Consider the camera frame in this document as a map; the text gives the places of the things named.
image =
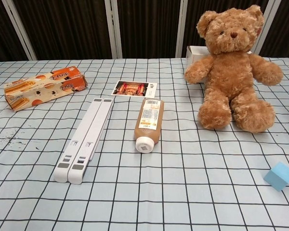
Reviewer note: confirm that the light blue foam cube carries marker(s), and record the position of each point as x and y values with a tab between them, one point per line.
279	175

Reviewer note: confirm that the orange snack carton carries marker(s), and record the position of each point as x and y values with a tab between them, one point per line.
43	86

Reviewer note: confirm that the brown liquid bottle white cap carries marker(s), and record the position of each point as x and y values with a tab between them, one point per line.
148	120

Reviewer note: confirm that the white folding laptop stand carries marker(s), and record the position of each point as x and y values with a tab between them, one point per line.
86	137

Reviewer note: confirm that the white cardboard box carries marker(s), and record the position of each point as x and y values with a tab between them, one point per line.
195	54

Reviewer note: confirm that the white screen frame post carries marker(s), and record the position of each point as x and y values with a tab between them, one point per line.
19	31
113	29
271	8
181	29

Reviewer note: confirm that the checked light blue tablecloth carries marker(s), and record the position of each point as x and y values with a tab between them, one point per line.
144	197

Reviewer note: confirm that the brown plush teddy bear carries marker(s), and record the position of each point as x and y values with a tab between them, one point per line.
231	79

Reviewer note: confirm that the photo postcard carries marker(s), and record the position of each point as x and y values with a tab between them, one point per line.
135	88

